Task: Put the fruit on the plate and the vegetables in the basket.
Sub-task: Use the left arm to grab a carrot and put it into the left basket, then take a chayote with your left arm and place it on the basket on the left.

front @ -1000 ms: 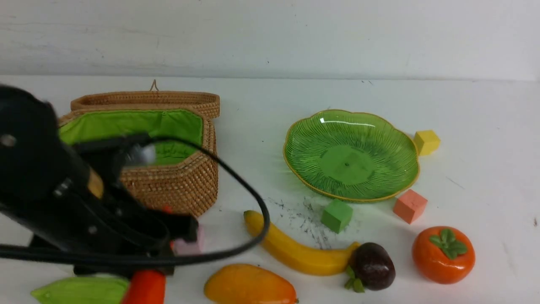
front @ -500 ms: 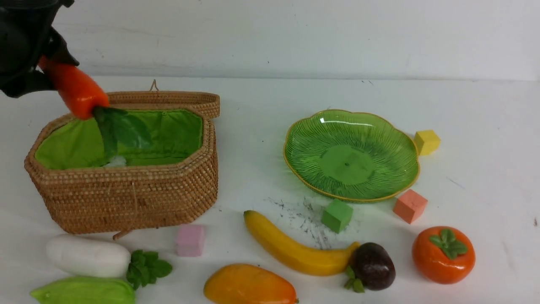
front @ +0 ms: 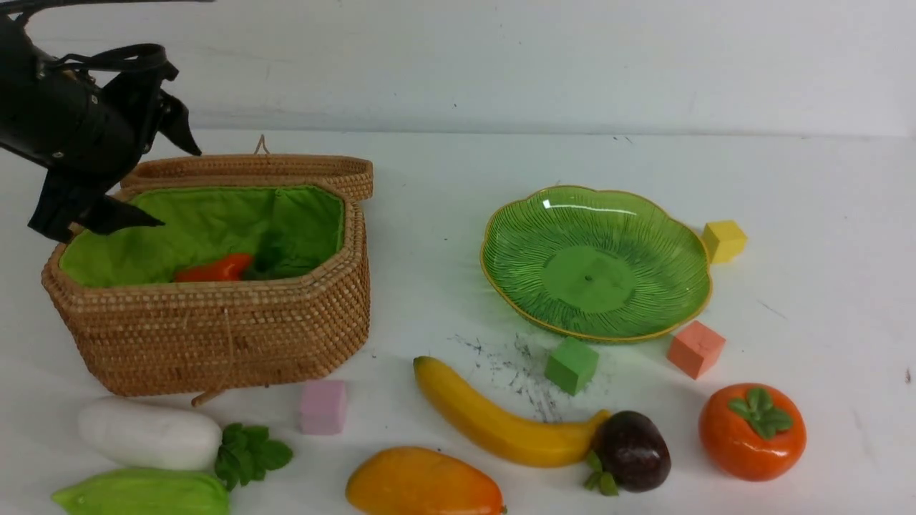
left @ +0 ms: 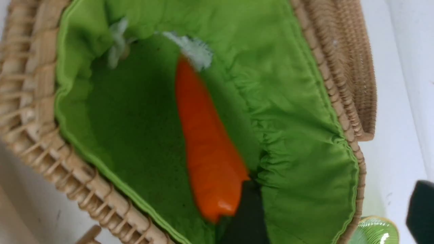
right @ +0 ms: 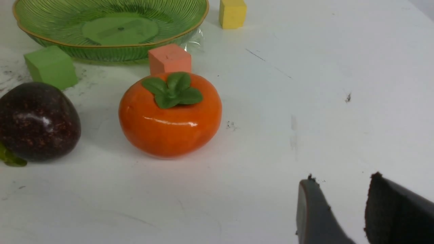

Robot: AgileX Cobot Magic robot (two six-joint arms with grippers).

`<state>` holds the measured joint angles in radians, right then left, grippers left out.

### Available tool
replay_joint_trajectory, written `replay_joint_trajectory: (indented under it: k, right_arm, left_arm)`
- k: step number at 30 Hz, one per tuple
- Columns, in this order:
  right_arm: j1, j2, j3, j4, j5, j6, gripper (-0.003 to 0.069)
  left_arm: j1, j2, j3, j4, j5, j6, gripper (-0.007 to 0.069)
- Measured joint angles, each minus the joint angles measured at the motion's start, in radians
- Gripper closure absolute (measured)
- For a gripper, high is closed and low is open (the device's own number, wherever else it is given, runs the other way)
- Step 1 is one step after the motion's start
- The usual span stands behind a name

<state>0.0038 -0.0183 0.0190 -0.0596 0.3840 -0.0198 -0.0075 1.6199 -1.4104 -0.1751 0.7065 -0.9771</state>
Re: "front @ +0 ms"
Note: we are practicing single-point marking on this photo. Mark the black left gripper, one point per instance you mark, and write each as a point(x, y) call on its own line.
point(88, 120)

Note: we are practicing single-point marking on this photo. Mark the red toy carrot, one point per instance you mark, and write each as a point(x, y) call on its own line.
point(227, 269)

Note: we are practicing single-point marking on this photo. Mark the white toy radish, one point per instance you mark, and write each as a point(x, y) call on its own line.
point(138, 434)

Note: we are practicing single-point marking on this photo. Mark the green toy vegetable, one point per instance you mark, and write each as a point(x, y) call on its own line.
point(145, 491)

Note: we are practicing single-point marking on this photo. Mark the orange yellow toy mango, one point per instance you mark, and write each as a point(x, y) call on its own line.
point(416, 480)

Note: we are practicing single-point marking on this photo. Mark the yellow toy banana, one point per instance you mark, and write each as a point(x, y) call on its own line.
point(510, 437)

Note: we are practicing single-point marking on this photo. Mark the dark purple toy mangosteen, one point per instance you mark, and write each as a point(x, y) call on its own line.
point(627, 452)

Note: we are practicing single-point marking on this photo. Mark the orange toy persimmon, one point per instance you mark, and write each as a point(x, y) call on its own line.
point(752, 431)

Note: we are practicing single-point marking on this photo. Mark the woven rattan basket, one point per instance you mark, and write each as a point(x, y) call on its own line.
point(301, 310)

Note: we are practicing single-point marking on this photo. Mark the woven rattan basket lid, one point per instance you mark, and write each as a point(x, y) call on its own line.
point(353, 177)

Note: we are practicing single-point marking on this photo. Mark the pink foam cube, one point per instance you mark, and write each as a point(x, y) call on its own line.
point(323, 407)

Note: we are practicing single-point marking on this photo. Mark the green glass leaf plate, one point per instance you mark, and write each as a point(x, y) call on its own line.
point(606, 266)

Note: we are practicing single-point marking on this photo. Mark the green foam cube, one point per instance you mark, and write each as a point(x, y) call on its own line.
point(571, 365)

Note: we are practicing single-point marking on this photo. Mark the orange foam cube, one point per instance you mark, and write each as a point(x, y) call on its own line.
point(695, 349)

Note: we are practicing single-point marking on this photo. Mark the yellow foam cube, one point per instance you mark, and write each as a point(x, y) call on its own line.
point(724, 240)

